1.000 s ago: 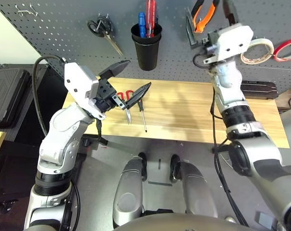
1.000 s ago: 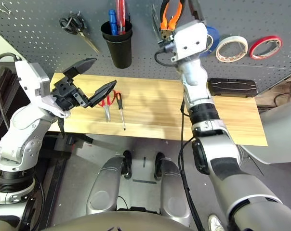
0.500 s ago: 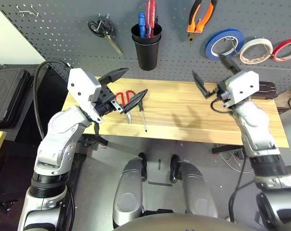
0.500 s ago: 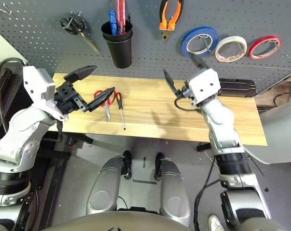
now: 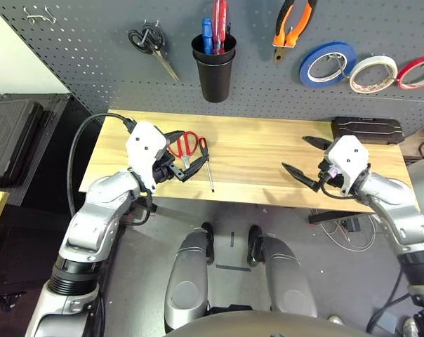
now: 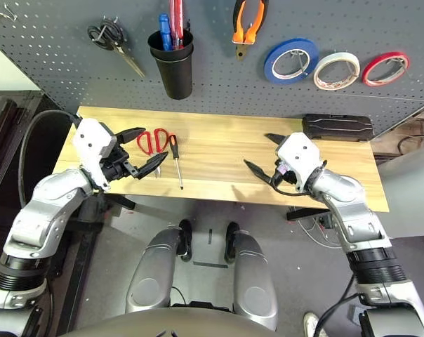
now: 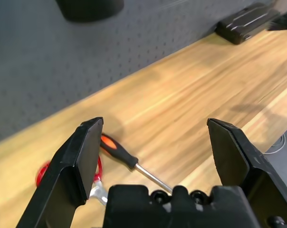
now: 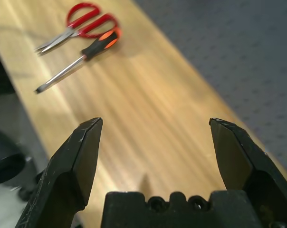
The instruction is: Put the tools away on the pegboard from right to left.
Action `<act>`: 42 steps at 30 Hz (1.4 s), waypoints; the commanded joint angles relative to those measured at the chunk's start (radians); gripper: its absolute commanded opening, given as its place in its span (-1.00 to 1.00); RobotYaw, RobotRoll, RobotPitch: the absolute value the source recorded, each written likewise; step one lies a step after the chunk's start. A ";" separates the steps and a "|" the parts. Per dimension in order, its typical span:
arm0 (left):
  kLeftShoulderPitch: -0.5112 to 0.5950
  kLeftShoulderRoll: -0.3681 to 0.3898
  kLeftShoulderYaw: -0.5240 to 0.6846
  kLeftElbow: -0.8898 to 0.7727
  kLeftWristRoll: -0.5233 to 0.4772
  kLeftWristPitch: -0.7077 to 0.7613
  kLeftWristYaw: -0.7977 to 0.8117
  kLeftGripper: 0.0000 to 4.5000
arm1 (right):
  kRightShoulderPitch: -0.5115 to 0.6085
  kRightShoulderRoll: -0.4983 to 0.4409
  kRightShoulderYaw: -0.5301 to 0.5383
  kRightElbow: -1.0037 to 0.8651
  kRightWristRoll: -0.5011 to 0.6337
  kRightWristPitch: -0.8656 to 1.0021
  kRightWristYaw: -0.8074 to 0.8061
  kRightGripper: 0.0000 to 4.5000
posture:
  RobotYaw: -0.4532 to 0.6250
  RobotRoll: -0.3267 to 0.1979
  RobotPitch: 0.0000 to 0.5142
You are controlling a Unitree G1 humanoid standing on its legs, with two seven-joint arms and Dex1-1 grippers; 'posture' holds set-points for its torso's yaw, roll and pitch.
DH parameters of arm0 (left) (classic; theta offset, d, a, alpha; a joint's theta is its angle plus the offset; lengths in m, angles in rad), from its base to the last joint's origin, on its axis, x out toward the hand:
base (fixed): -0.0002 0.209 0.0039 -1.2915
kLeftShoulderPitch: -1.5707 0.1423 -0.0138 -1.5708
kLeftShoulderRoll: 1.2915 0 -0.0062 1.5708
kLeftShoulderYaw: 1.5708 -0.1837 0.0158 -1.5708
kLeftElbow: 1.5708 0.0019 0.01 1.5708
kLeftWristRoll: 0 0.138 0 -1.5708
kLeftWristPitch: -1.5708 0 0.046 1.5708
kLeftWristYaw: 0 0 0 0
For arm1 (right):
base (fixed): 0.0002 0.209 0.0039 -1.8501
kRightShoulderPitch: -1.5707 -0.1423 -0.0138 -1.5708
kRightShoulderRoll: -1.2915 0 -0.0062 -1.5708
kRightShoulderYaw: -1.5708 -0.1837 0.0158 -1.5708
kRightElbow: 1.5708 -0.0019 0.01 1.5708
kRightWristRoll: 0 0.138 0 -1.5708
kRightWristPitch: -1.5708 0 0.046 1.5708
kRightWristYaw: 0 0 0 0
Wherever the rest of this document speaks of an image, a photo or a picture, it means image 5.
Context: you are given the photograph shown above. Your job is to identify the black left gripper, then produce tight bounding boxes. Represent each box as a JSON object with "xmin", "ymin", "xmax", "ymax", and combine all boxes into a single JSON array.
[{"xmin": 152, "ymin": 130, "xmax": 207, "ymax": 184}]

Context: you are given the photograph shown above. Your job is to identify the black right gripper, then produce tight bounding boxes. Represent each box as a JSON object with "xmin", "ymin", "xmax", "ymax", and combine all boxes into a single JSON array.
[{"xmin": 281, "ymin": 136, "xmax": 343, "ymax": 192}]

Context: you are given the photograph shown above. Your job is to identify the red-handled scissors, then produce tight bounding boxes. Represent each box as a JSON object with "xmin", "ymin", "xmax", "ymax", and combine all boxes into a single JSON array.
[{"xmin": 167, "ymin": 130, "xmax": 201, "ymax": 170}]

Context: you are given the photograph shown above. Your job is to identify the black orange screwdriver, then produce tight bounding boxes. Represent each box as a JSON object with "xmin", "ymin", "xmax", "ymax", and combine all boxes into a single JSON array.
[{"xmin": 197, "ymin": 137, "xmax": 216, "ymax": 194}]

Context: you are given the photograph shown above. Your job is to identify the white tape roll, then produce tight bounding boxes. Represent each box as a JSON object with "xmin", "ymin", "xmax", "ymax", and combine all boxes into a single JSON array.
[{"xmin": 348, "ymin": 55, "xmax": 399, "ymax": 95}]

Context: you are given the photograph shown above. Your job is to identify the orange black pliers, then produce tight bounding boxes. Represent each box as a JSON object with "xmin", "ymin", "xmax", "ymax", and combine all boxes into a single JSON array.
[{"xmin": 272, "ymin": 0, "xmax": 319, "ymax": 65}]

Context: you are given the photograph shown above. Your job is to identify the grey metal pegboard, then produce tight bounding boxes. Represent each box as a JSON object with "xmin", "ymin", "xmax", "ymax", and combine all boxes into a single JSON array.
[{"xmin": 0, "ymin": 0, "xmax": 424, "ymax": 136}]

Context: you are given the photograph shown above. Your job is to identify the black flat tool case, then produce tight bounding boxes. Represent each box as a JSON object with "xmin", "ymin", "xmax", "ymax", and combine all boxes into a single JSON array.
[{"xmin": 330, "ymin": 116, "xmax": 406, "ymax": 146}]

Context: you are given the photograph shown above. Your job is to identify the black outer holder cup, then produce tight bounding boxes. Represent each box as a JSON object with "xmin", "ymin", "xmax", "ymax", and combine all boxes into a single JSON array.
[{"xmin": 194, "ymin": 48, "xmax": 238, "ymax": 104}]

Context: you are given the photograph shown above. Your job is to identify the black holder cup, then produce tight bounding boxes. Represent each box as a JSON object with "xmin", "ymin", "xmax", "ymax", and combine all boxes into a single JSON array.
[
  {"xmin": 191, "ymin": 32, "xmax": 239, "ymax": 65},
  {"xmin": 194, "ymin": 48, "xmax": 238, "ymax": 104}
]

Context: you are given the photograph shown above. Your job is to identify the black power adapter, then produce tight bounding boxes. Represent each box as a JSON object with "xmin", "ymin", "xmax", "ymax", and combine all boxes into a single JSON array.
[{"xmin": 341, "ymin": 217, "xmax": 362, "ymax": 233}]

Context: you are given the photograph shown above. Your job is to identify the blue tape roll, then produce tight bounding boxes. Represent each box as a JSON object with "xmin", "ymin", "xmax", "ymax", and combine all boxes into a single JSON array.
[{"xmin": 298, "ymin": 41, "xmax": 358, "ymax": 89}]

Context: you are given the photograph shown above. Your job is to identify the black left robot foot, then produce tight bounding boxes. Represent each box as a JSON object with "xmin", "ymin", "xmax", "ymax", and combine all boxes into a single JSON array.
[{"xmin": 200, "ymin": 221, "xmax": 216, "ymax": 265}]

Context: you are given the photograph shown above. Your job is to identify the black robot foot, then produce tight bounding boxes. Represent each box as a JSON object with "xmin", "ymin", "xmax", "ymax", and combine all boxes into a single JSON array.
[
  {"xmin": 246, "ymin": 224, "xmax": 264, "ymax": 267},
  {"xmin": 200, "ymin": 221, "xmax": 216, "ymax": 265}
]

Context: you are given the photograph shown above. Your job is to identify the black right robot foot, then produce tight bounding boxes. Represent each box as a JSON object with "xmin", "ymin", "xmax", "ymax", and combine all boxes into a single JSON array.
[{"xmin": 246, "ymin": 224, "xmax": 264, "ymax": 267}]

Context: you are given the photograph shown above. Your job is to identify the black inner holder cup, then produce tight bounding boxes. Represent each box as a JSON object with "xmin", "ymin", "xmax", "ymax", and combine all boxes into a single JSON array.
[{"xmin": 191, "ymin": 32, "xmax": 239, "ymax": 65}]

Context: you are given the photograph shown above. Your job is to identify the light grey chair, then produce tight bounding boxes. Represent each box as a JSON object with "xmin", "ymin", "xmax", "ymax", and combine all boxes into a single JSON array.
[{"xmin": 404, "ymin": 153, "xmax": 424, "ymax": 219}]

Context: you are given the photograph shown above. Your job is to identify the red tape roll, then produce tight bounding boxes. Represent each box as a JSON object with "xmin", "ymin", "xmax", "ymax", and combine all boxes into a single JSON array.
[{"xmin": 395, "ymin": 55, "xmax": 424, "ymax": 91}]

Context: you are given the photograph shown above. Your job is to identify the silver right robot leg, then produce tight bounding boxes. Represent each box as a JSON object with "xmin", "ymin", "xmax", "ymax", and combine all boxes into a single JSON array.
[{"xmin": 260, "ymin": 235, "xmax": 319, "ymax": 319}]

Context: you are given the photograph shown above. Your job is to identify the silver robot leg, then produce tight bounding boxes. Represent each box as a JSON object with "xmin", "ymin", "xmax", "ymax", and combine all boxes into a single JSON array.
[
  {"xmin": 260, "ymin": 235, "xmax": 319, "ymax": 319},
  {"xmin": 163, "ymin": 229, "xmax": 210, "ymax": 333}
]

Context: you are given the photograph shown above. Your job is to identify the long black floor tape strip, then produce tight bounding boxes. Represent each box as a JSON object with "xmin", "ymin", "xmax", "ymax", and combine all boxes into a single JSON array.
[{"xmin": 216, "ymin": 263, "xmax": 253, "ymax": 272}]

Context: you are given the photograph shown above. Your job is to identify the silver left robot leg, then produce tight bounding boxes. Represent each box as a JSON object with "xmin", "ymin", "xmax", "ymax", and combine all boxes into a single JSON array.
[{"xmin": 163, "ymin": 229, "xmax": 210, "ymax": 333}]

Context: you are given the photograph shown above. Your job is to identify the large black hard case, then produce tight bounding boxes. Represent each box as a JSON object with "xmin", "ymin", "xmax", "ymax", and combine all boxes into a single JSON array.
[{"xmin": 0, "ymin": 91, "xmax": 73, "ymax": 207}]

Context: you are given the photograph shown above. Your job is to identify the grey robot torso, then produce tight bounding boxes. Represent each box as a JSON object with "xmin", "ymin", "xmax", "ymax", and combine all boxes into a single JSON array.
[{"xmin": 161, "ymin": 310, "xmax": 361, "ymax": 337}]

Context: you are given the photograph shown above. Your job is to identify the small grey floor box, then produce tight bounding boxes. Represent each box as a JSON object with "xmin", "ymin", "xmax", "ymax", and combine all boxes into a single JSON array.
[{"xmin": 380, "ymin": 310, "xmax": 397, "ymax": 333}]

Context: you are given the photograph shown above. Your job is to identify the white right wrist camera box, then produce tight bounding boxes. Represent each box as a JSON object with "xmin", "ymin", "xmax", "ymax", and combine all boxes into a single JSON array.
[{"xmin": 324, "ymin": 134, "xmax": 371, "ymax": 196}]

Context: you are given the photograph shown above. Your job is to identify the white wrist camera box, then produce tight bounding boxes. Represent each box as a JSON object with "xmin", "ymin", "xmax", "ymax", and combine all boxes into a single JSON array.
[
  {"xmin": 324, "ymin": 134, "xmax": 371, "ymax": 196},
  {"xmin": 124, "ymin": 120, "xmax": 168, "ymax": 195}
]

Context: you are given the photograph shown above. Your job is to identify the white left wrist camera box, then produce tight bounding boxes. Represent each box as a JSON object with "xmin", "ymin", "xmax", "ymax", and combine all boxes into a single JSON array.
[{"xmin": 124, "ymin": 120, "xmax": 168, "ymax": 195}]

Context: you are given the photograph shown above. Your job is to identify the black-handled scissors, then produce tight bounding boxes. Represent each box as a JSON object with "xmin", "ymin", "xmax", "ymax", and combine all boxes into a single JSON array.
[{"xmin": 128, "ymin": 20, "xmax": 181, "ymax": 83}]

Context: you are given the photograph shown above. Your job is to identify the white floor cables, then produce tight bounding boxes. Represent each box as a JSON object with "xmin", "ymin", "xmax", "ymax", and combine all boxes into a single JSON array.
[{"xmin": 317, "ymin": 213, "xmax": 378, "ymax": 252}]

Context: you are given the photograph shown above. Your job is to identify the wire hook holding blue tape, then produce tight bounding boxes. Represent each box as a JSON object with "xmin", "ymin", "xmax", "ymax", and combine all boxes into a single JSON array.
[{"xmin": 325, "ymin": 52, "xmax": 350, "ymax": 77}]

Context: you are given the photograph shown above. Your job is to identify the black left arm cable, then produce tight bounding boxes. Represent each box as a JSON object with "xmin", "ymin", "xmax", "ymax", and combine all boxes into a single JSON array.
[{"xmin": 67, "ymin": 112, "xmax": 153, "ymax": 226}]

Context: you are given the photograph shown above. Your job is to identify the blue-handled screwdriver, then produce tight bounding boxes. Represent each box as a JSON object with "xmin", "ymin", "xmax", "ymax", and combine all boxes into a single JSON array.
[{"xmin": 201, "ymin": 17, "xmax": 215, "ymax": 55}]

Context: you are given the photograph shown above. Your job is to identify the double wire pegboard hook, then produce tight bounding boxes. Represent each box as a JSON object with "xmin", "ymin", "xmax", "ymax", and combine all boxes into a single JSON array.
[{"xmin": 22, "ymin": 6, "xmax": 57, "ymax": 25}]

